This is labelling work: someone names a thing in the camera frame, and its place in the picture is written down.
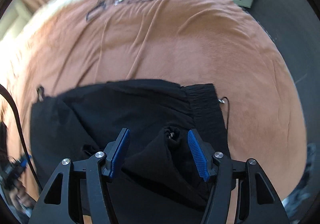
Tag black pants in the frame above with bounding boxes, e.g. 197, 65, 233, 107
30, 79, 230, 223

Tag person left hand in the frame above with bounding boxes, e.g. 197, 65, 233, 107
9, 181, 36, 212

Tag orange fleece blanket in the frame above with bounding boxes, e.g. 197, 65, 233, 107
1, 0, 306, 223

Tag cream bed sheet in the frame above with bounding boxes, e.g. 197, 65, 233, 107
0, 0, 196, 70

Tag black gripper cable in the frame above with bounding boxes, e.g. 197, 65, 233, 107
0, 84, 43, 192

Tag black drawstring cord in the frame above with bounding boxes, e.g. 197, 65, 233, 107
217, 96, 230, 131

